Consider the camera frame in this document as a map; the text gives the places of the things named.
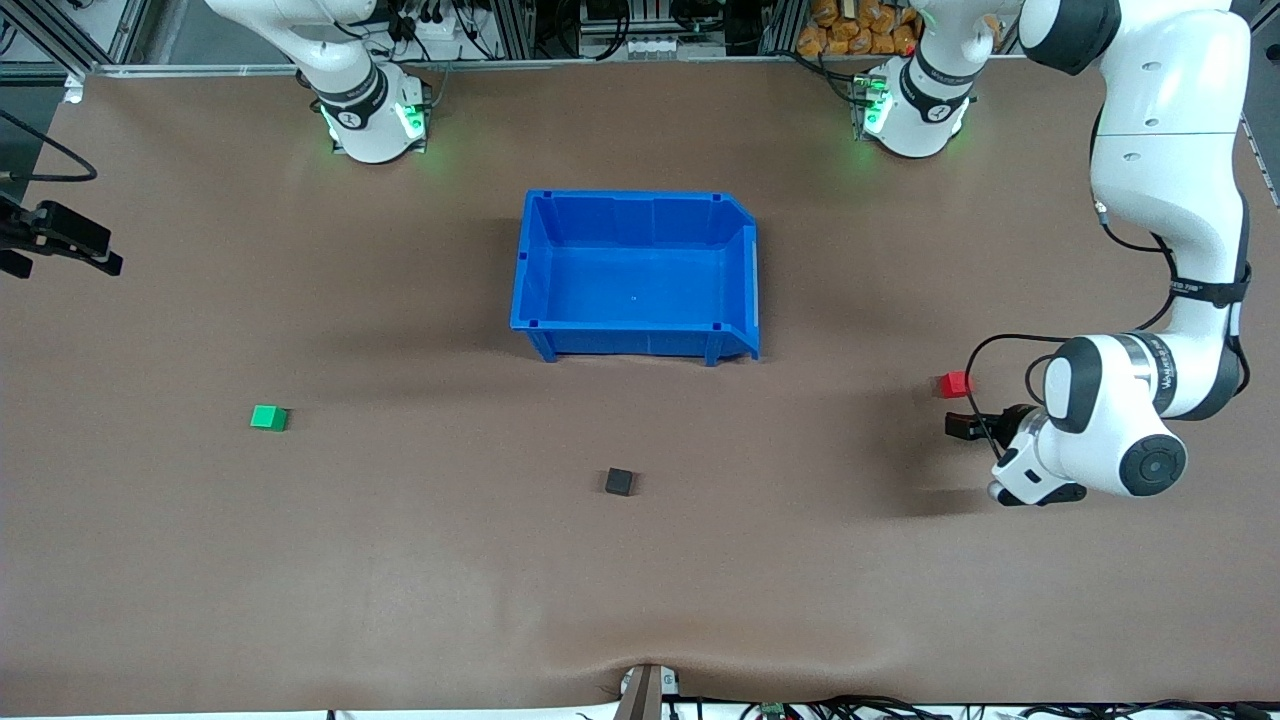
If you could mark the green cube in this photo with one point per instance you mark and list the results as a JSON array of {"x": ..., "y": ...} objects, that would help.
[{"x": 268, "y": 418}]

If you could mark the black cube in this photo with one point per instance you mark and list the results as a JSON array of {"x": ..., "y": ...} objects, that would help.
[{"x": 620, "y": 482}]

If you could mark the aluminium table frame rail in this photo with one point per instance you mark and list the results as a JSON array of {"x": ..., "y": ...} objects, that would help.
[{"x": 600, "y": 63}]

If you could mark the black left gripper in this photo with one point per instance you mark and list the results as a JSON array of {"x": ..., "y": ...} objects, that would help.
[{"x": 1012, "y": 420}]

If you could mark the red cube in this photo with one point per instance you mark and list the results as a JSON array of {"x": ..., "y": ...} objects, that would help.
[{"x": 953, "y": 384}]

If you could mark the large table cover mat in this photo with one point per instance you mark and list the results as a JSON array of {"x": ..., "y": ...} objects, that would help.
[{"x": 400, "y": 560}]

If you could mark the white power strip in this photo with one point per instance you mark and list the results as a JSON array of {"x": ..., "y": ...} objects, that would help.
[{"x": 430, "y": 25}]

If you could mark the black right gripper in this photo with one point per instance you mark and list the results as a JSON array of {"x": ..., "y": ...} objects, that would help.
[{"x": 22, "y": 232}]

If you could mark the small green connector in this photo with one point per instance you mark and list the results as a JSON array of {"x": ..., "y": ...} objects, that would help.
[{"x": 772, "y": 710}]

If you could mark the blue plastic storage bin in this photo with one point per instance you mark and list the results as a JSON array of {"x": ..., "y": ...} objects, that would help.
[{"x": 635, "y": 275}]

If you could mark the metal table edge clamp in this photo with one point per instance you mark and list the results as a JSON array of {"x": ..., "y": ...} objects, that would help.
[{"x": 648, "y": 692}]

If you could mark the orange packaged snacks pile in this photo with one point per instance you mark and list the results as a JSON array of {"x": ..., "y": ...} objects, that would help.
[{"x": 850, "y": 30}]

